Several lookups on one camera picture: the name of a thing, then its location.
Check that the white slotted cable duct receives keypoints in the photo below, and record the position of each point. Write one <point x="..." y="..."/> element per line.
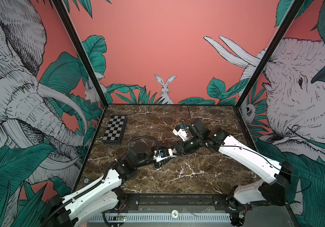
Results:
<point x="168" y="217"/>

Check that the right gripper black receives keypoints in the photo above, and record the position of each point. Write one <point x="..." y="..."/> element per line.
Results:
<point x="182" y="144"/>

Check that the black frame post left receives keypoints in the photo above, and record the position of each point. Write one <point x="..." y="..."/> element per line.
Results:
<point x="67" y="22"/>

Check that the black front rail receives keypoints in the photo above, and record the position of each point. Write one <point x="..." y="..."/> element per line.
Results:
<point x="220" y="202"/>

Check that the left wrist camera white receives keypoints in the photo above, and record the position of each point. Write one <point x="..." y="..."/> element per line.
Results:
<point x="164" y="155"/>

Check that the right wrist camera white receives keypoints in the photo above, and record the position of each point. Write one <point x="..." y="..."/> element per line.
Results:
<point x="181" y="132"/>

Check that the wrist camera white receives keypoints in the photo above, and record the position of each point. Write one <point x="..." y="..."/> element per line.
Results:
<point x="164" y="155"/>
<point x="181" y="132"/>

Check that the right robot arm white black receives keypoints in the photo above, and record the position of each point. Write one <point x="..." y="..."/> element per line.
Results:
<point x="275" y="177"/>

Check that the black frame post right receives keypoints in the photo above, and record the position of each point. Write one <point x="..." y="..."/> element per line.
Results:
<point x="282" y="29"/>

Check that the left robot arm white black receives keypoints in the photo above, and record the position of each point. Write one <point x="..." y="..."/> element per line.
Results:
<point x="101" y="195"/>

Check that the black frame post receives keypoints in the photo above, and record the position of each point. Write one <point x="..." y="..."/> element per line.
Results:
<point x="282" y="29"/>
<point x="67" y="22"/>

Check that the black white checkerboard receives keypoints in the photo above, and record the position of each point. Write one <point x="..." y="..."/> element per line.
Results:
<point x="115" y="129"/>

